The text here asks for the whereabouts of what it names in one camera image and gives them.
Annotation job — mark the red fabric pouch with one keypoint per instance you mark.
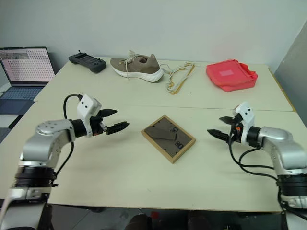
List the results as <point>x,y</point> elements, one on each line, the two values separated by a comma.
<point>230,75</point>

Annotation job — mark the white and yellow shoelace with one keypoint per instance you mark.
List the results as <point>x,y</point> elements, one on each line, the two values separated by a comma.
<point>178,79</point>

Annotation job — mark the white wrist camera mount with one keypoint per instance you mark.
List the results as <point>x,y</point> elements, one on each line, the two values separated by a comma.
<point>247,119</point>
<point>88,109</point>

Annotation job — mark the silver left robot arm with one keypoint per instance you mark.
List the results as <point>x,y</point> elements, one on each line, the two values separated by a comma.
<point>45,146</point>

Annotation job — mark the dark rounded shape under table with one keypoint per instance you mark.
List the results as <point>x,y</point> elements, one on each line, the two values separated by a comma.
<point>141,221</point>

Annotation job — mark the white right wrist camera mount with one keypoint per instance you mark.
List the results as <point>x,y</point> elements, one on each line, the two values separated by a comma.
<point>247,119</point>

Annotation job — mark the taupe sneaker with white sole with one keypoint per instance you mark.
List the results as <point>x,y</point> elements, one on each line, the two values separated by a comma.
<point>141,67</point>

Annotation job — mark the open laptop computer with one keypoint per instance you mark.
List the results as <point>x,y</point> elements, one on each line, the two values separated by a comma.
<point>21,74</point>

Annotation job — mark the wooden picture frame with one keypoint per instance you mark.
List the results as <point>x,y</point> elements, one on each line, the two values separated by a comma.
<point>168,139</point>

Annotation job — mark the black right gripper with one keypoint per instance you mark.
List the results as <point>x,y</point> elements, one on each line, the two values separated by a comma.
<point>236,130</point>

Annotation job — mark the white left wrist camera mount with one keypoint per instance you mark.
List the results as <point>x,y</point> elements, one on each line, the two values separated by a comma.
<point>88,109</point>

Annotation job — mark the black handheld remote controller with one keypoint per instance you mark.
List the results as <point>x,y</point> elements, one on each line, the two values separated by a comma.
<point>87,62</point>

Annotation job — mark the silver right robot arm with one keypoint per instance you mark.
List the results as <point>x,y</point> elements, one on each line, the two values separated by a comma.
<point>280,153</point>

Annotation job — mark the grey panel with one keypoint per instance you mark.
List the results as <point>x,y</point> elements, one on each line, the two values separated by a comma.
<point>291,76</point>

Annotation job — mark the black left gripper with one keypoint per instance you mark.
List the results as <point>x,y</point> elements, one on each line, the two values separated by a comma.
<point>96,126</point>

